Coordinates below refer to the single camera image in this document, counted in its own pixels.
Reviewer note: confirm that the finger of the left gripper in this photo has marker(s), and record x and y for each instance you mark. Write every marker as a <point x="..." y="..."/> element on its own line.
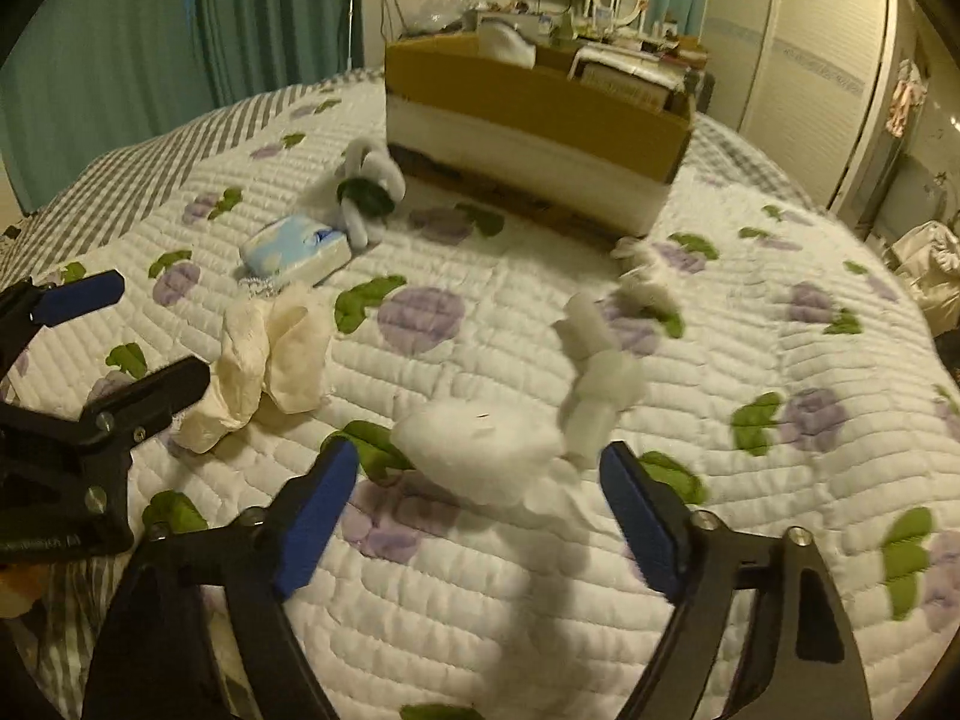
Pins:
<point x="125" y="417"/>
<point x="27" y="307"/>

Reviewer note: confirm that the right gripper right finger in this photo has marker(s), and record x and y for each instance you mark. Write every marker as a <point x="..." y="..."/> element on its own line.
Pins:
<point x="799" y="658"/>

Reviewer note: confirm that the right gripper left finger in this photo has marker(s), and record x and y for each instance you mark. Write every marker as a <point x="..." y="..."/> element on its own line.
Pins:
<point x="154" y="657"/>

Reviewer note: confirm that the blue tissue pack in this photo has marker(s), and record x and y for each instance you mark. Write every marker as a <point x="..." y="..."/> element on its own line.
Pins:
<point x="295" y="249"/>

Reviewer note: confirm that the grey checked bed sheet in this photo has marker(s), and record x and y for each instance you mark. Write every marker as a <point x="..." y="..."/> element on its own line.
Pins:
<point x="124" y="186"/>

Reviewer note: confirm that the cream cloth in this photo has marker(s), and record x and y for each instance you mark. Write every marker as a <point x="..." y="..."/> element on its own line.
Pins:
<point x="270" y="348"/>

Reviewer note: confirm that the teal curtain left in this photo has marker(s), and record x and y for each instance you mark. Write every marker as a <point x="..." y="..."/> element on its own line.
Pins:
<point x="82" y="77"/>

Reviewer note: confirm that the white floral quilt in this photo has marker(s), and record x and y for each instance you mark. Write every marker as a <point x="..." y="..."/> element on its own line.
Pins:
<point x="799" y="386"/>

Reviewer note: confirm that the white jacket on chair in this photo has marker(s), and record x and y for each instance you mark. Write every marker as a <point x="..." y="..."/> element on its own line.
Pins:
<point x="929" y="268"/>

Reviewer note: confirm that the brown cardboard box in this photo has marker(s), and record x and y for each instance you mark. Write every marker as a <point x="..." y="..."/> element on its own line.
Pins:
<point x="537" y="130"/>

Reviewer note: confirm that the white sock with blue cuff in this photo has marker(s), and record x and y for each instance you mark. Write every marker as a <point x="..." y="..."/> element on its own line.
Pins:
<point x="500" y="42"/>

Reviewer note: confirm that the clear zip pouch white fabric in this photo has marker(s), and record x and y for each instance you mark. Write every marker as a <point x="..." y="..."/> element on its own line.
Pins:
<point x="638" y="79"/>

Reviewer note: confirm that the white louvred wardrobe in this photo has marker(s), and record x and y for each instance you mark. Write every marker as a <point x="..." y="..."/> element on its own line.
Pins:
<point x="802" y="80"/>

